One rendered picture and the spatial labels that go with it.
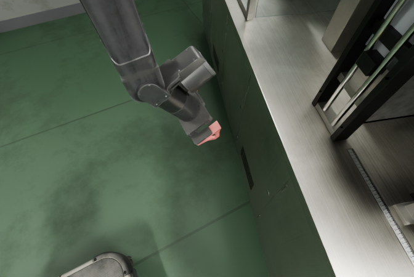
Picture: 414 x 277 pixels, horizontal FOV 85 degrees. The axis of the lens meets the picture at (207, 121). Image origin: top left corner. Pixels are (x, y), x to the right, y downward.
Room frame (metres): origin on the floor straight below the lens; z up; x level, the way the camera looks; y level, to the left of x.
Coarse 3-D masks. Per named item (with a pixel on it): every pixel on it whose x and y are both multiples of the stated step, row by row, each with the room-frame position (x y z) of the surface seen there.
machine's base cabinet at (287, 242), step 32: (224, 32) 1.27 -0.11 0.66; (224, 64) 1.21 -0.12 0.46; (224, 96) 1.13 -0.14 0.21; (256, 96) 0.64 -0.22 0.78; (256, 128) 0.56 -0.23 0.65; (256, 160) 0.46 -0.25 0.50; (256, 192) 0.36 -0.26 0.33; (288, 192) 0.23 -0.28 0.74; (256, 224) 0.23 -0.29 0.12; (288, 224) 0.15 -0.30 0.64; (288, 256) 0.05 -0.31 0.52; (320, 256) 0.04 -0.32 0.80
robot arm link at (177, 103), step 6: (180, 84) 0.28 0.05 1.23; (174, 90) 0.27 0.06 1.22; (180, 90) 0.28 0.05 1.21; (186, 90) 0.28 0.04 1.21; (174, 96) 0.27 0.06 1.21; (180, 96) 0.27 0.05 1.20; (186, 96) 0.29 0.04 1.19; (168, 102) 0.26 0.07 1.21; (174, 102) 0.26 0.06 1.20; (180, 102) 0.27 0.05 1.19; (162, 108) 0.26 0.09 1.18; (168, 108) 0.26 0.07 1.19; (174, 108) 0.26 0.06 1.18; (180, 108) 0.27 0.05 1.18
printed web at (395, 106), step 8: (408, 80) 0.42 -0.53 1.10; (400, 88) 0.42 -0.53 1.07; (408, 88) 0.42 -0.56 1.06; (392, 96) 0.42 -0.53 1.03; (400, 96) 0.43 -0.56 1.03; (408, 96) 0.43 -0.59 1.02; (384, 104) 0.42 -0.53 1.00; (392, 104) 0.43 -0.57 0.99; (400, 104) 0.43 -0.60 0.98; (408, 104) 0.44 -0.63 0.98; (376, 112) 0.42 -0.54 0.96; (384, 112) 0.43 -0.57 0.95; (392, 112) 0.43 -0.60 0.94; (400, 112) 0.44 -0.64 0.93; (408, 112) 0.44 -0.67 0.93; (368, 120) 0.42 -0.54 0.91
